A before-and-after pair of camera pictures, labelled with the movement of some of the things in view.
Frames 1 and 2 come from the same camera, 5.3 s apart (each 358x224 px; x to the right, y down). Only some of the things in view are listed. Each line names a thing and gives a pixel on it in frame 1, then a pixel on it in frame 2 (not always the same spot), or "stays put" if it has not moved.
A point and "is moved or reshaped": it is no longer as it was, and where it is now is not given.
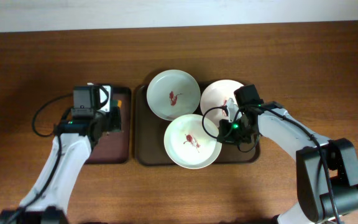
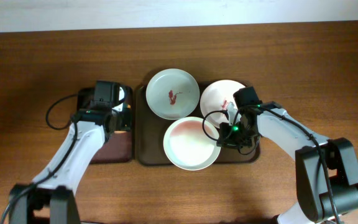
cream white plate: [188, 145] stays put
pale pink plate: [217, 94] stays put
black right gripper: [224, 135] stays put
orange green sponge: [116, 102] is moved or reshaped
